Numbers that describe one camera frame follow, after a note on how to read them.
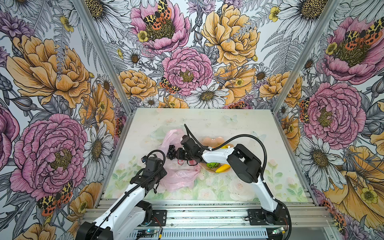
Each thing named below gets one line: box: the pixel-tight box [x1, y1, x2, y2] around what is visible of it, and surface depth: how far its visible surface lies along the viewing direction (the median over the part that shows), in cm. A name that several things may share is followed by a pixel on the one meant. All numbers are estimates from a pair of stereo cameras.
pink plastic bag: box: [158, 129, 201, 192], surface depth 85 cm
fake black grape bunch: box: [166, 144, 177, 160], surface depth 96 cm
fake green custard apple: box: [206, 162, 220, 169], surface depth 87 cm
